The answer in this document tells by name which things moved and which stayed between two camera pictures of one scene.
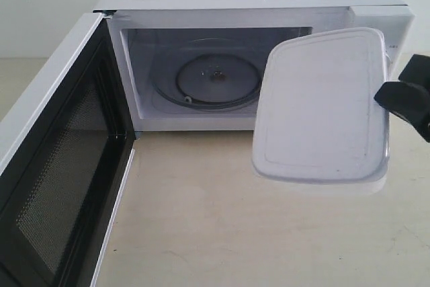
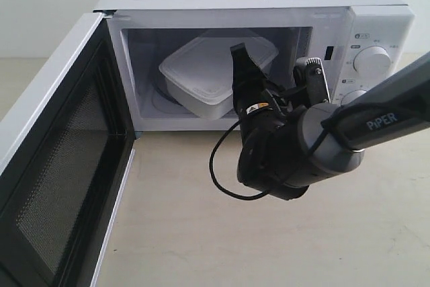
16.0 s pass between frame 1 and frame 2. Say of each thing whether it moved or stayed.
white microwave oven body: stayed
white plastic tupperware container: moved
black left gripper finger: moved
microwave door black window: stayed
